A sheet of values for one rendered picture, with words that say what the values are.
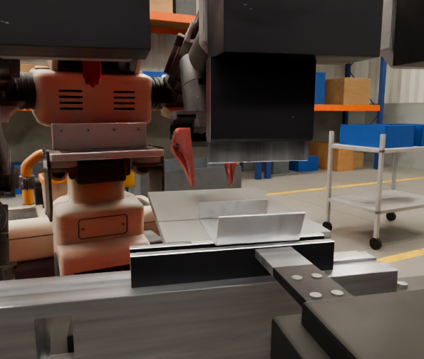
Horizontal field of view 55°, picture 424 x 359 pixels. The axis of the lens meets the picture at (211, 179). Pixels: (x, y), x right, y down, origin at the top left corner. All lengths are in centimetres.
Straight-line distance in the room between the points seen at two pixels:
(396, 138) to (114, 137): 299
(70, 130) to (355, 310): 85
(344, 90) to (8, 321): 809
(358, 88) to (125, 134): 770
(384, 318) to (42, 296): 28
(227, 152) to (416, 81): 882
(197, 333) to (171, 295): 5
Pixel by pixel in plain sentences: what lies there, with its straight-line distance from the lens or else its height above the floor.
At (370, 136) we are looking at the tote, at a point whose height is 92.
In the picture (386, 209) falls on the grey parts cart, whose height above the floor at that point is 33.
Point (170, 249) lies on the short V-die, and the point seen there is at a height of 100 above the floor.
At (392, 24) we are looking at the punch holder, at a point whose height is 122.
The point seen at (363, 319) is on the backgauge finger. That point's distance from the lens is 21.
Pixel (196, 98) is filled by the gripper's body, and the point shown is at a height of 115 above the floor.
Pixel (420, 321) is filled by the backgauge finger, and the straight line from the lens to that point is 21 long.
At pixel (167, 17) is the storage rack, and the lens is 622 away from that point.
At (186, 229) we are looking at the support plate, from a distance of 45.
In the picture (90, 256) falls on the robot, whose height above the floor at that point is 78.
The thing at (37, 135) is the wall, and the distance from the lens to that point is 679.
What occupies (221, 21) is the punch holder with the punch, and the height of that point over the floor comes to 120.
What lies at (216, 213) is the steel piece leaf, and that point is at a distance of 49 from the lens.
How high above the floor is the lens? 113
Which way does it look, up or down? 9 degrees down
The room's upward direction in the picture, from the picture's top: straight up
